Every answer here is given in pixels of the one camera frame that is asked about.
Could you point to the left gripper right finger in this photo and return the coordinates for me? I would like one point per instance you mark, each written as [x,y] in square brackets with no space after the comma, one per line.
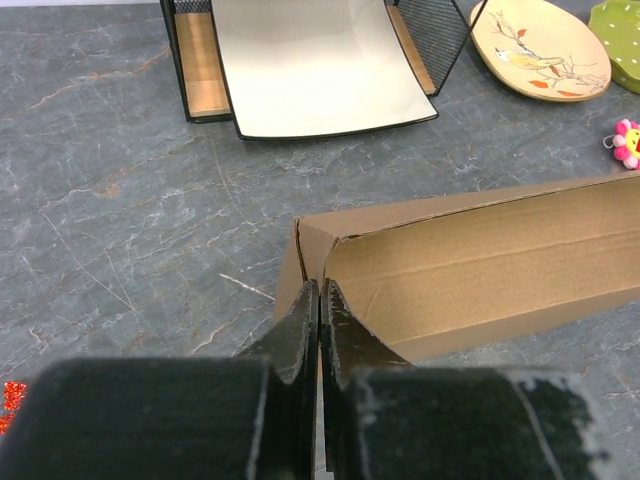
[386,418]

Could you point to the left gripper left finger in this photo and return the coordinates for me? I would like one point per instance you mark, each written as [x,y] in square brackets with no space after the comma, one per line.
[249,416]

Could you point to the brown cardboard box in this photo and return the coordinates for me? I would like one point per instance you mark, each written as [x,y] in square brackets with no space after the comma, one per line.
[443,274]

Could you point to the orange maple leaf toy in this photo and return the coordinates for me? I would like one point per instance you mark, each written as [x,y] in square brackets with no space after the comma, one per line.
[13,394]

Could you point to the white square plate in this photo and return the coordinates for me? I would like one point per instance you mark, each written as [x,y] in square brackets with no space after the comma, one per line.
[310,69]

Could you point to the pink flower toy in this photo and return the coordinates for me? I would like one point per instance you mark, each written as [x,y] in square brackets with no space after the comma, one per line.
[625,143]

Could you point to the beige floral plate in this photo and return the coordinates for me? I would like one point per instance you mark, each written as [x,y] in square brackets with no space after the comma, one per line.
[540,50]

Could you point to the green dotted plate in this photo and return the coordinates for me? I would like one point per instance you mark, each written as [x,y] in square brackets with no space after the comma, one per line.
[616,24]

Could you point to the black wire wooden shelf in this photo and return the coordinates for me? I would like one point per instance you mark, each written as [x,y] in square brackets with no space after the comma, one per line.
[431,33]

